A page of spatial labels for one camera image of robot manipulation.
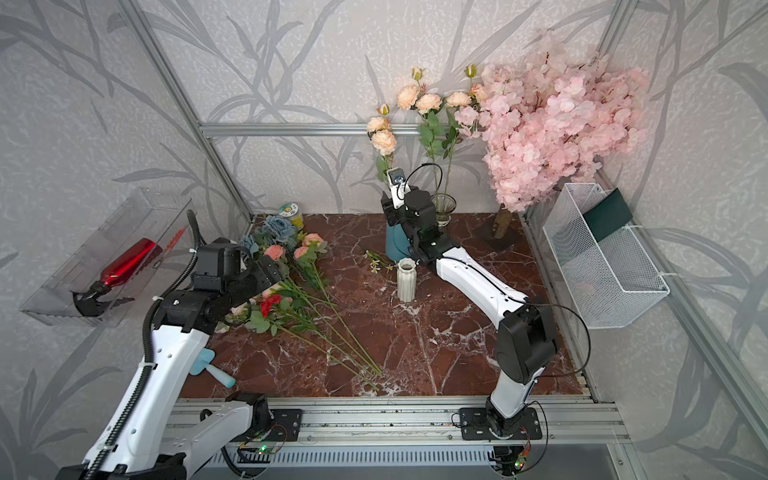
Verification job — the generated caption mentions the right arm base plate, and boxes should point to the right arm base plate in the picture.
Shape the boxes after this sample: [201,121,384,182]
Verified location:
[458,406,543,441]

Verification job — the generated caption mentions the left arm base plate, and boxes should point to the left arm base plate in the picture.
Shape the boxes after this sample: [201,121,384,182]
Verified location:
[235,409,303,443]

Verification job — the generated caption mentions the red spray bottle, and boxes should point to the red spray bottle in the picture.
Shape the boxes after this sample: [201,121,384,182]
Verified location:
[72,227,187,317]

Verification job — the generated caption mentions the white wire mesh basket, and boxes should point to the white wire mesh basket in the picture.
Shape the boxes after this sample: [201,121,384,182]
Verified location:
[543,183,670,330]

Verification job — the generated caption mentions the pink rose bunch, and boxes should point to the pink rose bunch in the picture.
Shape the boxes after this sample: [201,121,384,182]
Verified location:
[220,233,382,376]

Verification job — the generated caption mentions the clear plastic wall bin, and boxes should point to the clear plastic wall bin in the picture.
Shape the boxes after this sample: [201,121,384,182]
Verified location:
[20,188,194,328]

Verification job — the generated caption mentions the white ribbed vase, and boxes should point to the white ribbed vase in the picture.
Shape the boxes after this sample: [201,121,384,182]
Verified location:
[397,258,417,303]

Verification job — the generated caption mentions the clear glass vase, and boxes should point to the clear glass vase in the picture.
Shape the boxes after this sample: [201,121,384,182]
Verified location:
[432,193,457,228]

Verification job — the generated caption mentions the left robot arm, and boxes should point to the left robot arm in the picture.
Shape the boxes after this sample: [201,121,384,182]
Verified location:
[57,239,283,479]

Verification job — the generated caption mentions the pink cherry blossom tree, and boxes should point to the pink cherry blossom tree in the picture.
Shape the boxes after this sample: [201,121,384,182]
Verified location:
[463,32,649,212]

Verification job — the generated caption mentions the teal hand trowel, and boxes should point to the teal hand trowel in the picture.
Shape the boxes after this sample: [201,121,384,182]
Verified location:
[189,348,236,389]

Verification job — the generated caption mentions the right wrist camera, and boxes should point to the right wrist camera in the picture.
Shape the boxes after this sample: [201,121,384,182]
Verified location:
[385,168,410,209]

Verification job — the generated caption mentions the small white daisy sprig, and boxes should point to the small white daisy sprig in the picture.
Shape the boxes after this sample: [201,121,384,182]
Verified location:
[364,250,396,274]

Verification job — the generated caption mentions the red rose stem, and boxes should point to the red rose stem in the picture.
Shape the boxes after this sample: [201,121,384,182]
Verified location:
[244,290,379,391]

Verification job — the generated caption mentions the teal ceramic vase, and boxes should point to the teal ceramic vase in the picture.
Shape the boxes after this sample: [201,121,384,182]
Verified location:
[385,225,410,263]

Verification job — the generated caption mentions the dark green card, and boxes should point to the dark green card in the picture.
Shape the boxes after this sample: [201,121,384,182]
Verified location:
[583,189,633,243]

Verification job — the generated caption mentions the aluminium front rail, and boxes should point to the aluminium front rail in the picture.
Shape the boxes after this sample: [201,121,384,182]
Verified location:
[128,394,625,448]

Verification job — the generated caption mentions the cream pink rose stem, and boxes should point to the cream pink rose stem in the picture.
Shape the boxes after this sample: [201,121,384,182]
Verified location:
[397,67,453,164]

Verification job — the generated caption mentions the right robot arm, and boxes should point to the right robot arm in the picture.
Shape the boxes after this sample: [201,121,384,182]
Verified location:
[381,185,558,439]

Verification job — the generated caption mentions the tree stand base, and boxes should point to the tree stand base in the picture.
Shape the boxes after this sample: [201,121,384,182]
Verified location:
[476,205,521,252]

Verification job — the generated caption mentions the blue hydrangea flowers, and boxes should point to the blue hydrangea flowers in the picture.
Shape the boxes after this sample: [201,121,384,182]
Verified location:
[240,215,300,257]

